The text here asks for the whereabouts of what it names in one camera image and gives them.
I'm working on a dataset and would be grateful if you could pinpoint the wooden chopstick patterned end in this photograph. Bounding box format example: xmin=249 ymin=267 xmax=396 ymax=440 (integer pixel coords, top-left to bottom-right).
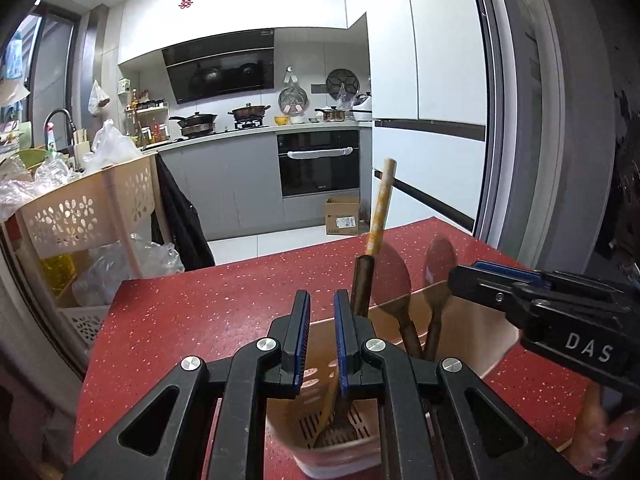
xmin=319 ymin=157 xmax=399 ymax=426

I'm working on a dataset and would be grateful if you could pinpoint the steel spoon dark handle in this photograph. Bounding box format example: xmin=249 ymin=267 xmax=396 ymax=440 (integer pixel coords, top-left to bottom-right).
xmin=424 ymin=235 xmax=458 ymax=362

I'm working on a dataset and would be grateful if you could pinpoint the black kitchen faucet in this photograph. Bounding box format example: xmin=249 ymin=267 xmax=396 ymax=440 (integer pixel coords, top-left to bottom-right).
xmin=43 ymin=107 xmax=76 ymax=154

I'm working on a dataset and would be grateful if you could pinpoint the black built-in oven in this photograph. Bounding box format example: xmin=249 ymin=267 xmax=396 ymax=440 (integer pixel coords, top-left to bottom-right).
xmin=277 ymin=130 xmax=360 ymax=197

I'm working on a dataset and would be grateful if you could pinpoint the small saucepan on counter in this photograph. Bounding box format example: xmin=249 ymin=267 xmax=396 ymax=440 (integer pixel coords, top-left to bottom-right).
xmin=314 ymin=106 xmax=346 ymax=122

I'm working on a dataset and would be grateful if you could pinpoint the white refrigerator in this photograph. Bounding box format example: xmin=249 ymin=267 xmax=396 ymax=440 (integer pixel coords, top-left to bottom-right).
xmin=345 ymin=0 xmax=488 ymax=232

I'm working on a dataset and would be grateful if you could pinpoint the white plastic bag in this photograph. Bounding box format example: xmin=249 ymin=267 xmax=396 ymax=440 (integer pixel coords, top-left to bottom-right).
xmin=88 ymin=80 xmax=111 ymax=117

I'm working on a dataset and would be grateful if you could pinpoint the cardboard box on floor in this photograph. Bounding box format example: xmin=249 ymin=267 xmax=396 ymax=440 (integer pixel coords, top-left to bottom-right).
xmin=324 ymin=195 xmax=360 ymax=235

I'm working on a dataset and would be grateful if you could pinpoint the black wok on stove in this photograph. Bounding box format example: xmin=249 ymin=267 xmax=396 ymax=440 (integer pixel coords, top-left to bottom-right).
xmin=170 ymin=112 xmax=217 ymax=138

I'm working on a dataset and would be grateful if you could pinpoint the dark hanging garment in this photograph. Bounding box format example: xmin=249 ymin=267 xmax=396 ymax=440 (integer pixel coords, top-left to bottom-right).
xmin=151 ymin=155 xmax=216 ymax=271

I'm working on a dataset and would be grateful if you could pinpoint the pink plastic storage rack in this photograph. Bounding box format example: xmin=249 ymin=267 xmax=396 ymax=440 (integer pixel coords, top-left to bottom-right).
xmin=1 ymin=152 xmax=163 ymax=352

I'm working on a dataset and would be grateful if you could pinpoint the hanging steamer rack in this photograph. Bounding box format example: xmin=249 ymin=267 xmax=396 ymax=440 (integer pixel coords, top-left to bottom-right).
xmin=278 ymin=66 xmax=309 ymax=117

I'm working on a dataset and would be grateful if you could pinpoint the person right hand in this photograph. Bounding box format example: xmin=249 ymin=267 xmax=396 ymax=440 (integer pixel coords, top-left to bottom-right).
xmin=564 ymin=382 xmax=639 ymax=478

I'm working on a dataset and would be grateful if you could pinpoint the pot with lid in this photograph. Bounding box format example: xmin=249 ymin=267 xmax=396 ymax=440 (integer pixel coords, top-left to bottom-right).
xmin=229 ymin=103 xmax=270 ymax=130

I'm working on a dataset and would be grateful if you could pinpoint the pink plastic utensil holder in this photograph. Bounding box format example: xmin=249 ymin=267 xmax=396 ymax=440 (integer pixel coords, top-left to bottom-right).
xmin=267 ymin=292 xmax=536 ymax=479

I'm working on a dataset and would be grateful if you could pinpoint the yellow bowl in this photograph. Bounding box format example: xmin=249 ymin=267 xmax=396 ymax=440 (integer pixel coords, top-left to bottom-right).
xmin=274 ymin=116 xmax=290 ymax=126

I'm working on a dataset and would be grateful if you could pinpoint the round black trivet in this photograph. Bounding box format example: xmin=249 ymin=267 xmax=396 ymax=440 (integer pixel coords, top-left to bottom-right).
xmin=326 ymin=68 xmax=360 ymax=101

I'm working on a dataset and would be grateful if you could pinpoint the black range hood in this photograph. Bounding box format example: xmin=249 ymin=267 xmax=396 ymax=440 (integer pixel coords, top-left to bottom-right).
xmin=162 ymin=28 xmax=274 ymax=104

